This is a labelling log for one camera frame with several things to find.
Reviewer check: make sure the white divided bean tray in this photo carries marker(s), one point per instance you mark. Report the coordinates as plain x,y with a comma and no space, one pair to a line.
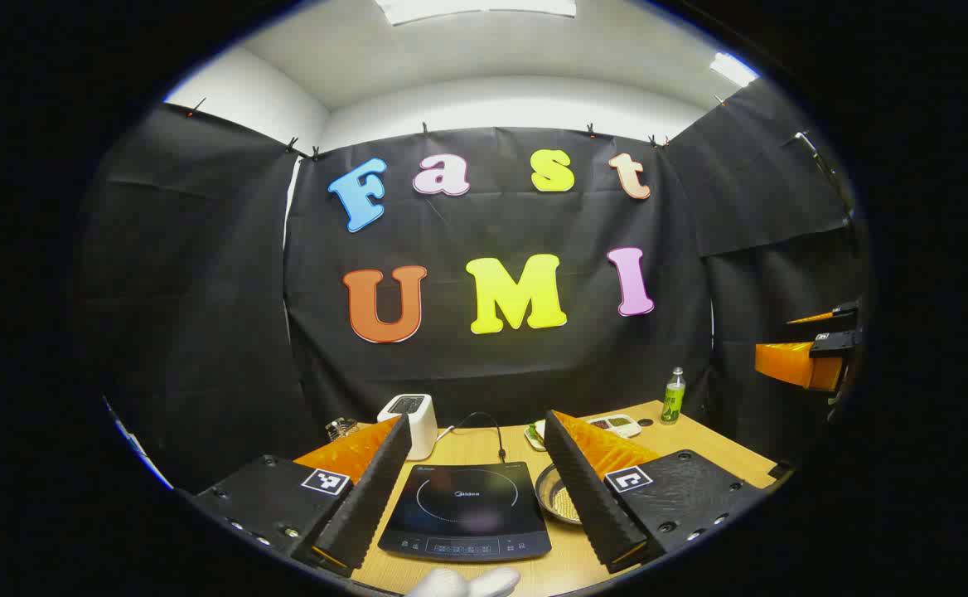
617,424

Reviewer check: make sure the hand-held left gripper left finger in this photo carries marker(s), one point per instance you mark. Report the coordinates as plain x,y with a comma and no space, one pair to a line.
372,497

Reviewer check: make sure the row of black cloth clips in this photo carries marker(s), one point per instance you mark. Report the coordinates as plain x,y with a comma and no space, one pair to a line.
424,129

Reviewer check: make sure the ceiling light panel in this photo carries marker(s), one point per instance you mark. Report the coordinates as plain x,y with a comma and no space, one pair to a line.
733,69
476,8

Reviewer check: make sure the white toaster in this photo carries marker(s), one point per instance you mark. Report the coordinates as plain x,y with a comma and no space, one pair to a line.
418,423

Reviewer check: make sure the metal backdrop stand pole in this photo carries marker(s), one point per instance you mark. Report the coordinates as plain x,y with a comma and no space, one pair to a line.
824,170

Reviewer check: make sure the black induction cooktop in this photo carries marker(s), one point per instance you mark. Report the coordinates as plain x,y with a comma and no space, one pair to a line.
467,522

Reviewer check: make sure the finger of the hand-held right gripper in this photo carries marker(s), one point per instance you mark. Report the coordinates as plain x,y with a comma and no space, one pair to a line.
842,313
791,365

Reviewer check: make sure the green label drink bottle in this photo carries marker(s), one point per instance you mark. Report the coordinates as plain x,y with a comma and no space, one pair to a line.
673,402

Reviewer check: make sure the pale green plate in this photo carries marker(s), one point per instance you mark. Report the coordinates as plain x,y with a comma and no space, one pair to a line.
536,434

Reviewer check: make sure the heap of soybeans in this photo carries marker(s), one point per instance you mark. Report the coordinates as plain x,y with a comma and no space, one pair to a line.
567,502

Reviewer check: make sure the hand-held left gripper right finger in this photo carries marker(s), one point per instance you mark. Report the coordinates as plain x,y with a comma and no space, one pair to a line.
588,497

